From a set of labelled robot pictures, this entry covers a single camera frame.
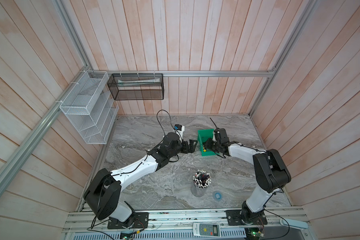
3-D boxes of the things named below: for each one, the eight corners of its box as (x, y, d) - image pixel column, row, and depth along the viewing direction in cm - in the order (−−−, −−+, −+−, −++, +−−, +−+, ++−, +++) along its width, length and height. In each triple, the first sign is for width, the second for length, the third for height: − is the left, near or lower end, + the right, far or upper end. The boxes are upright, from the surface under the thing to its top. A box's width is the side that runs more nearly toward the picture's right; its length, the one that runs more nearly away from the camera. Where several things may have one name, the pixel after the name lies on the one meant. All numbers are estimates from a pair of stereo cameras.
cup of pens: (191, 197, 83) (194, 186, 68) (190, 182, 88) (193, 169, 74) (206, 197, 83) (212, 186, 69) (204, 182, 88) (209, 169, 74)
